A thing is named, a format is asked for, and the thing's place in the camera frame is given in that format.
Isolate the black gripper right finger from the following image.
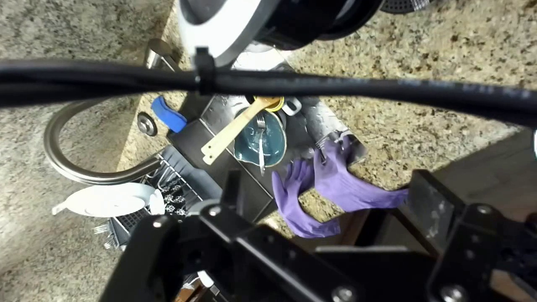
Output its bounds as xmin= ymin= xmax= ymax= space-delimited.
xmin=398 ymin=169 xmax=537 ymax=302

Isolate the dish rack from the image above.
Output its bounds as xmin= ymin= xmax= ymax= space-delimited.
xmin=99 ymin=149 xmax=227 ymax=255

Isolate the dark kitchen sink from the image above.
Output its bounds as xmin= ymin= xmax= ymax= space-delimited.
xmin=165 ymin=90 xmax=337 ymax=225

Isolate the black cable tie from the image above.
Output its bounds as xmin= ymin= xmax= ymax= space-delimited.
xmin=193 ymin=45 xmax=218 ymax=97

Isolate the metal utensil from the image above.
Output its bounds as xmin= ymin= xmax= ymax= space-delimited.
xmin=254 ymin=115 xmax=270 ymax=174

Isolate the purple rubber glove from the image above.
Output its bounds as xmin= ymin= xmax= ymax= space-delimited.
xmin=270 ymin=157 xmax=344 ymax=241
xmin=311 ymin=131 xmax=411 ymax=214

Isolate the round metal sink cap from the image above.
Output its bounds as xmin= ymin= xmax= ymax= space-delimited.
xmin=136 ymin=110 xmax=160 ymax=137

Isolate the blue sponge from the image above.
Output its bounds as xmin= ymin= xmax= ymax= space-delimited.
xmin=150 ymin=94 xmax=190 ymax=134

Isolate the stainless steel faucet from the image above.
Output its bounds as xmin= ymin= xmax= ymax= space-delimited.
xmin=42 ymin=37 xmax=186 ymax=186

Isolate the black cable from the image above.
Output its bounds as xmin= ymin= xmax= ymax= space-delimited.
xmin=0 ymin=57 xmax=537 ymax=127

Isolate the white plate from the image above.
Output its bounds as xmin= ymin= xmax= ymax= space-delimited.
xmin=51 ymin=181 xmax=168 ymax=219

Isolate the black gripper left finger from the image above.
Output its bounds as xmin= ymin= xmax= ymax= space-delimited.
xmin=99 ymin=167 xmax=361 ymax=302

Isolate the wooden spatula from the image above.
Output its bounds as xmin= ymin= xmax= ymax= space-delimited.
xmin=200 ymin=95 xmax=284 ymax=167

